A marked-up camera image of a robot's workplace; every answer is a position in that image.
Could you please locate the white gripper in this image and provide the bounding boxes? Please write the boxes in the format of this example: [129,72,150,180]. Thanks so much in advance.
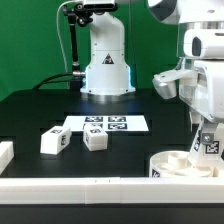
[179,60,224,145]

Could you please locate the white round stool seat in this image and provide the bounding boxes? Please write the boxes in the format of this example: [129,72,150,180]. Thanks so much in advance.
[149,151,224,178]

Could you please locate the white marker sheet with tags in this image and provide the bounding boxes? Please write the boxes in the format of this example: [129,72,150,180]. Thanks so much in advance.
[63,115,149,132]

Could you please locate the white front fence bar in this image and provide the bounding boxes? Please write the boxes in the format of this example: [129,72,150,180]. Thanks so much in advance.
[0,177,224,204]

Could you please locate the white left fence piece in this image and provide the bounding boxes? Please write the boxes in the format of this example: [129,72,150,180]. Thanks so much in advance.
[0,141,14,175]

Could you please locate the white camera on stand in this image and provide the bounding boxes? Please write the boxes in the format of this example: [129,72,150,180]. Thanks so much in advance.
[83,0,116,11]

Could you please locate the black cables on table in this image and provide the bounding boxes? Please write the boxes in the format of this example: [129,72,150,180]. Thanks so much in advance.
[32,73,75,90]

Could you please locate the white cable on stand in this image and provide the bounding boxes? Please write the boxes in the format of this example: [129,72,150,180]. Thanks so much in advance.
[55,0,78,73]

